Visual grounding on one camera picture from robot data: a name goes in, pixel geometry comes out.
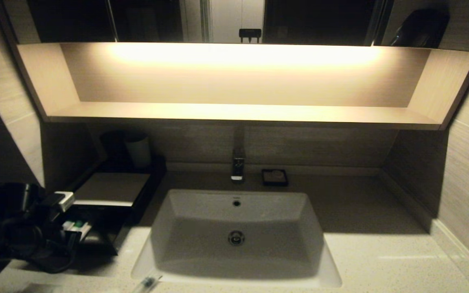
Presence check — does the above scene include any white cup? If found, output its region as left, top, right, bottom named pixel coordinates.
left=124, top=133, right=152, bottom=169

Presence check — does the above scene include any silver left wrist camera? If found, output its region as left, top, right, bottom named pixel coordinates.
left=53, top=191, right=75, bottom=212

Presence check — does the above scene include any clear toothbrush packet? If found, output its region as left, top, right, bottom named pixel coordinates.
left=131, top=275, right=164, bottom=293

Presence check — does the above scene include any mirror cabinet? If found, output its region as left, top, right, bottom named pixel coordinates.
left=0, top=0, right=469, bottom=52

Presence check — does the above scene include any white green toiletry packet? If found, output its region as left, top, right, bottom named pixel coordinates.
left=63, top=220, right=93, bottom=241

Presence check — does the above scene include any black soap dish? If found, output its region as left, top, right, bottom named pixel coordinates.
left=261, top=169, right=289, bottom=187

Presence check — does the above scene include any black cup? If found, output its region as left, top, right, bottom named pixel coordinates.
left=99, top=130, right=129, bottom=163

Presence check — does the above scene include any white ceramic sink basin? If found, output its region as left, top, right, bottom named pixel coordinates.
left=132, top=189, right=342, bottom=288

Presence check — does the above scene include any wooden wall niche shelf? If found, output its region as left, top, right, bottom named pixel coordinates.
left=17, top=42, right=469, bottom=131

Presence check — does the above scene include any chrome faucet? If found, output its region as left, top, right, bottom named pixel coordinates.
left=230, top=126, right=246, bottom=182

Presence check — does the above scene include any small black bracket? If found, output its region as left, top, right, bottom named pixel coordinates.
left=239, top=28, right=262, bottom=44

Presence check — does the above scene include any black looped cable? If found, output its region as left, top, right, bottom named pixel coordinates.
left=27, top=244, right=78, bottom=274

